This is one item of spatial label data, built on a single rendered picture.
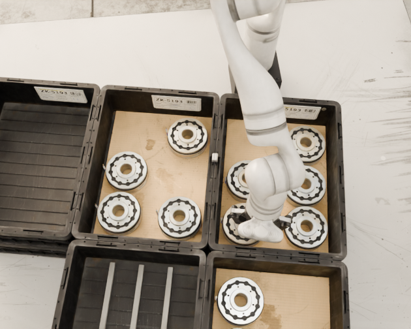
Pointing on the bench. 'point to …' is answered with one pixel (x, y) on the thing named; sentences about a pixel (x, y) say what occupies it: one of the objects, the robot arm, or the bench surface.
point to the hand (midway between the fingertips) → (257, 226)
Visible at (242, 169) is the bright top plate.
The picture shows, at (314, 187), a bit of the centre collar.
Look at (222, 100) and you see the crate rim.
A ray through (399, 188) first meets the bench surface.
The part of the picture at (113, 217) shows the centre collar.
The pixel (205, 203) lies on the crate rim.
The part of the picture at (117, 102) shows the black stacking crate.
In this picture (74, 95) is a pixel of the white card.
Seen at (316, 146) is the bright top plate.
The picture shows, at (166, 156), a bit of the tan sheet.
